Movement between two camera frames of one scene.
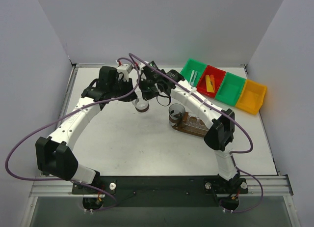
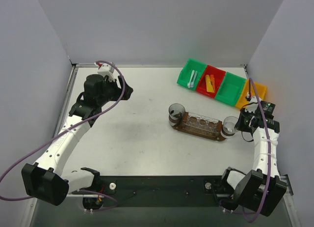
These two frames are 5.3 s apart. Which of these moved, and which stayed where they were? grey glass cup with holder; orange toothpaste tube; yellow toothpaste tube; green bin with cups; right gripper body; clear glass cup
Moved: right gripper body; clear glass cup
Stayed: grey glass cup with holder; green bin with cups; orange toothpaste tube; yellow toothpaste tube
